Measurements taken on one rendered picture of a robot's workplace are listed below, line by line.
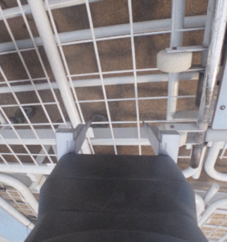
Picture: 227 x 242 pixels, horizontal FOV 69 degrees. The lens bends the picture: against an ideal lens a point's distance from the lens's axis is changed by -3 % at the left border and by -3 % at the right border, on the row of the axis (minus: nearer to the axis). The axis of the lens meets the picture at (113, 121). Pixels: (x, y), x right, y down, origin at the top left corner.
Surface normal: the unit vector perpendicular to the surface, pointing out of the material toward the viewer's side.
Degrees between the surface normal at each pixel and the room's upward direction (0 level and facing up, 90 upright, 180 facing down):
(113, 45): 0
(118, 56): 0
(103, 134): 90
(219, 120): 5
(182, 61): 17
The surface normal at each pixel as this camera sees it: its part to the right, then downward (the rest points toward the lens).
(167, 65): -0.58, 0.53
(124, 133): -0.14, -0.78
